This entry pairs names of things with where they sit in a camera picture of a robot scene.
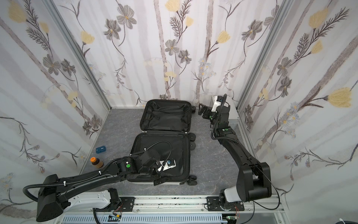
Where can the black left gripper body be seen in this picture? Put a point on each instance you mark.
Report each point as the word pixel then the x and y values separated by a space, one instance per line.
pixel 158 172

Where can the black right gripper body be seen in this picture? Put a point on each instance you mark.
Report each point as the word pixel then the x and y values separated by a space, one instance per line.
pixel 207 112

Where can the white hard-shell suitcase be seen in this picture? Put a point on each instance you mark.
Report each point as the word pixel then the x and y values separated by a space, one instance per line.
pixel 168 120

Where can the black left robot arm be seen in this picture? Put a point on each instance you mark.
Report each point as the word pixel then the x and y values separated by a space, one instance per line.
pixel 54 194

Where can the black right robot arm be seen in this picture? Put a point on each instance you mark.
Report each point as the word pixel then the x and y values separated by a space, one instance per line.
pixel 254 177

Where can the blue small box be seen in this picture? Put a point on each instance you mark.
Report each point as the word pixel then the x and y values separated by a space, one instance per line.
pixel 100 149

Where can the orange-capped brown bottle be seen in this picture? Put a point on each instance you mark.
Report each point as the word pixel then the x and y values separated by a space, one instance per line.
pixel 96 162

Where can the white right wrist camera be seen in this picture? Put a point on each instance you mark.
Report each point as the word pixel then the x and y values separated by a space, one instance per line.
pixel 216 101

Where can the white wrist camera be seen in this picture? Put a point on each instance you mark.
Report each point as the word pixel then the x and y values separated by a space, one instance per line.
pixel 166 165
pixel 216 101

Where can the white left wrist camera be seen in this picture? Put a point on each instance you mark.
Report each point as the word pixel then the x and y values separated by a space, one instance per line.
pixel 166 165

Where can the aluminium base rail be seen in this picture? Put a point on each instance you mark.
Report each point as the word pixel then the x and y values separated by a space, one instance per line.
pixel 180 210

